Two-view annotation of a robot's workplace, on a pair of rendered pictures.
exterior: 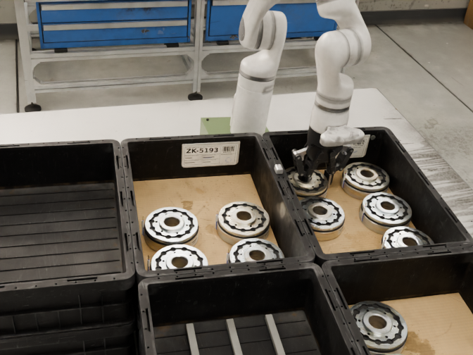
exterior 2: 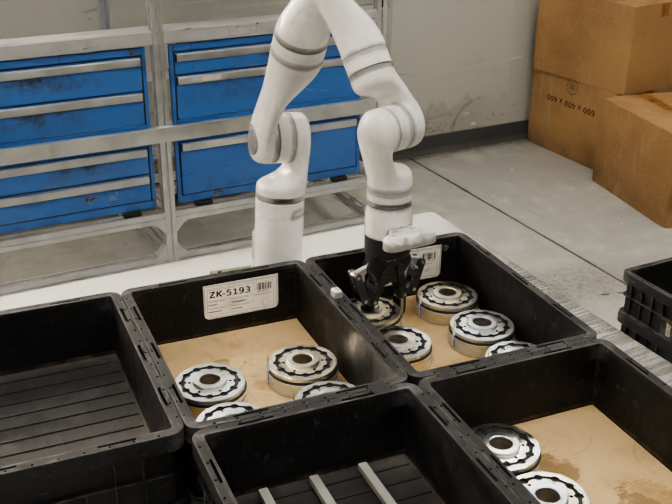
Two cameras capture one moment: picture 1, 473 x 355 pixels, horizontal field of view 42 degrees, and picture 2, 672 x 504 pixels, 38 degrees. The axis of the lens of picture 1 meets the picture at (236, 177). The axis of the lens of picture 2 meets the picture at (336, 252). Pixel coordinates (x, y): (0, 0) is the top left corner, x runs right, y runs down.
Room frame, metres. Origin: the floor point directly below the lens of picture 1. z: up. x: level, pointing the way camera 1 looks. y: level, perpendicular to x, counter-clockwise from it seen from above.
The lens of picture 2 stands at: (-0.30, 0.09, 1.61)
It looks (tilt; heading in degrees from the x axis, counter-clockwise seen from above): 25 degrees down; 353
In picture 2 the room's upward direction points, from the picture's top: straight up
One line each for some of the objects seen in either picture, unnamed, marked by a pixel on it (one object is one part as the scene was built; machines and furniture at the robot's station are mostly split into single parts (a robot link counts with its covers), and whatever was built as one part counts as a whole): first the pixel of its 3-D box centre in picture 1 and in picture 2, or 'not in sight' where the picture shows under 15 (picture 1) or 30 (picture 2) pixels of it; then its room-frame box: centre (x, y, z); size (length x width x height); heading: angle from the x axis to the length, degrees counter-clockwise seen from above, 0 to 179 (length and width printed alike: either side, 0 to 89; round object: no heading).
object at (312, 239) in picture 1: (357, 187); (440, 301); (0.99, -0.24, 0.92); 0.40 x 0.30 x 0.02; 16
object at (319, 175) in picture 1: (304, 180); (369, 311); (1.08, -0.15, 0.86); 0.10 x 0.10 x 0.01
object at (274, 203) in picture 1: (206, 218); (255, 369); (0.91, 0.05, 0.87); 0.40 x 0.30 x 0.11; 16
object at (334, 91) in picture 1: (335, 69); (386, 156); (1.09, -0.17, 1.12); 0.09 x 0.07 x 0.15; 123
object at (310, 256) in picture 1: (207, 198); (254, 338); (0.91, 0.05, 0.92); 0.40 x 0.30 x 0.02; 16
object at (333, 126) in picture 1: (334, 117); (395, 218); (1.07, -0.18, 1.02); 0.11 x 0.09 x 0.06; 22
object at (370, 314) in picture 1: (376, 322); (500, 444); (0.70, -0.25, 0.86); 0.05 x 0.05 x 0.01
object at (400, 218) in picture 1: (386, 208); (481, 325); (1.01, -0.31, 0.86); 0.10 x 0.10 x 0.01
